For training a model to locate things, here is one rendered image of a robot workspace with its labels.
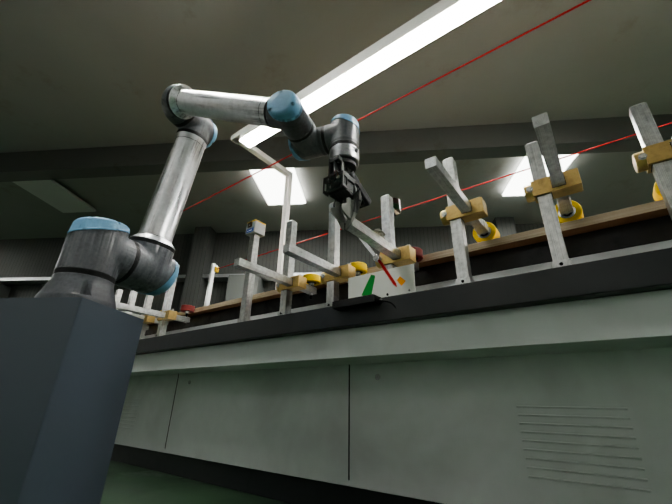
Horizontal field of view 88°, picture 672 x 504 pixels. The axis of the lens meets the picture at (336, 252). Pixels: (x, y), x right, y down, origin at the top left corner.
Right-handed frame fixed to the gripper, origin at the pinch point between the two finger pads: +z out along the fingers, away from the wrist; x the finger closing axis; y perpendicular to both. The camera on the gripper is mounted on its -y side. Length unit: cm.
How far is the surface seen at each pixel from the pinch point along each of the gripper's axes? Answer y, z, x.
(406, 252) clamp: -29.2, -2.4, 3.6
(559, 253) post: -30, 8, 46
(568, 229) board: -47, -6, 49
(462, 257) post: -30.2, 3.3, 21.4
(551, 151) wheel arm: -12, -11, 50
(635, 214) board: -47, -6, 65
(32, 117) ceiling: 44, -252, -423
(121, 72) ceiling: 10, -252, -274
